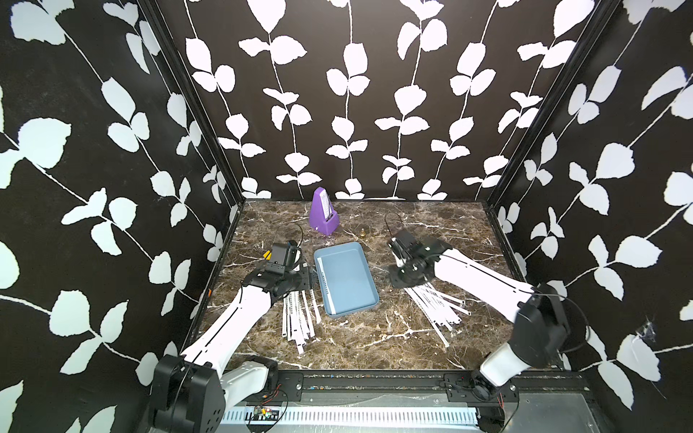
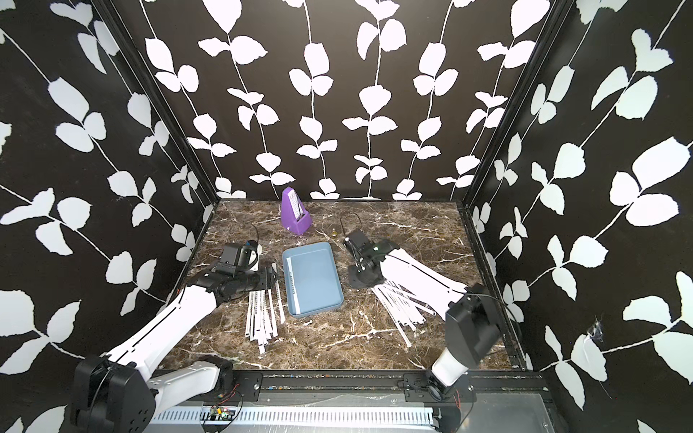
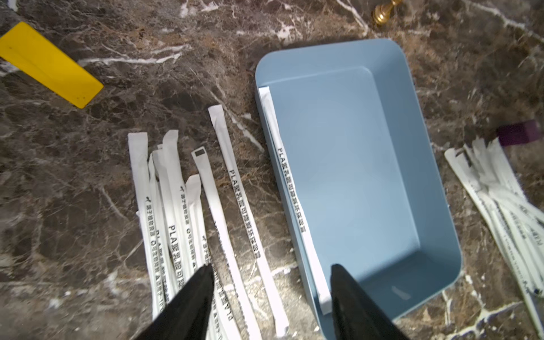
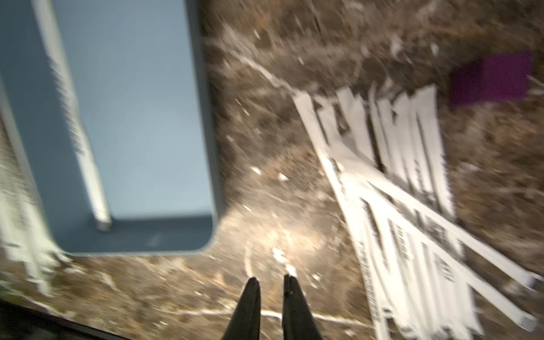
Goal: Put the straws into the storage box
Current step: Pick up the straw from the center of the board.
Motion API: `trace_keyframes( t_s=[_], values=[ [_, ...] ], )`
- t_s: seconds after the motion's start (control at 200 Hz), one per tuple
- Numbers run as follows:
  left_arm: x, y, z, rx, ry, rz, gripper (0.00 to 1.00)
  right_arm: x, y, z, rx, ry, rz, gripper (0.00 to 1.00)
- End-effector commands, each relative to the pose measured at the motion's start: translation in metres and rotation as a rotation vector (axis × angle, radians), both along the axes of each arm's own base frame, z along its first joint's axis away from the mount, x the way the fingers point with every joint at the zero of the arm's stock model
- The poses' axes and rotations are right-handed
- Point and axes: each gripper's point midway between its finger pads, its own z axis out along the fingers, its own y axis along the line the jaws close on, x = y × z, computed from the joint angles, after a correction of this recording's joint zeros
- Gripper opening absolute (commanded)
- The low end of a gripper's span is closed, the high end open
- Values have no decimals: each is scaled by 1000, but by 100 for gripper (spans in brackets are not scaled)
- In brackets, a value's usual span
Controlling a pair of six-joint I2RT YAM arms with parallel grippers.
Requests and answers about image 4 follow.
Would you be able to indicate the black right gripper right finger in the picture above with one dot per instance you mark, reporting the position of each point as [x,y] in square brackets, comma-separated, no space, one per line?
[297,320]

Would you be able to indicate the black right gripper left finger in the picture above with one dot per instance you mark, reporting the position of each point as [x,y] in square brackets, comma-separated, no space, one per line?
[245,321]

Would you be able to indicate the blue plastic storage box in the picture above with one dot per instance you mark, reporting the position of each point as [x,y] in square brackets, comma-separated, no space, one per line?
[107,106]

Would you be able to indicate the purple metronome-like object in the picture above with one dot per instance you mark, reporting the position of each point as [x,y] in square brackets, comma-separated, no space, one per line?
[494,78]

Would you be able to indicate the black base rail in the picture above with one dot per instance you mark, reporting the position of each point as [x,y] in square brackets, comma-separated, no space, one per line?
[19,322]

